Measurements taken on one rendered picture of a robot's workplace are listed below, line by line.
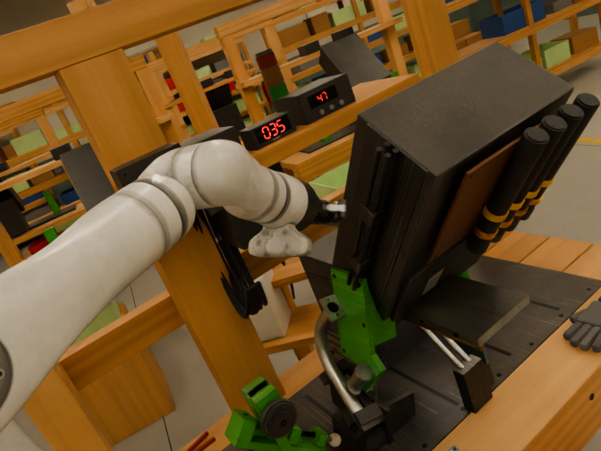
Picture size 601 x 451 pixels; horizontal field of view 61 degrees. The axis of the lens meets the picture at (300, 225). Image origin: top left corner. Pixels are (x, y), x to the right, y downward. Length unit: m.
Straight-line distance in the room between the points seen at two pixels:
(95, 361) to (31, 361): 1.00
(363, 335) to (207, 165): 0.66
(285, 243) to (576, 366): 0.81
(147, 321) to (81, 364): 0.17
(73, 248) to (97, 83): 0.81
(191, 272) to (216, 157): 0.76
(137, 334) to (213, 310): 0.20
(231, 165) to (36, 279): 0.23
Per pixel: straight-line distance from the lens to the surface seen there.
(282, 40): 8.41
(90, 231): 0.42
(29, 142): 7.85
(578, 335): 1.34
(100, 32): 1.20
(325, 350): 1.20
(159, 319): 1.35
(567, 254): 1.72
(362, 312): 1.06
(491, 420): 1.20
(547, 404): 1.22
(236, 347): 1.36
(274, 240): 0.67
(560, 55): 7.29
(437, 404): 1.26
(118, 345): 1.35
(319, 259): 1.25
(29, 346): 0.36
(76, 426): 1.31
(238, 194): 0.53
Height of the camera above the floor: 1.75
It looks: 20 degrees down
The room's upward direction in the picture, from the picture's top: 22 degrees counter-clockwise
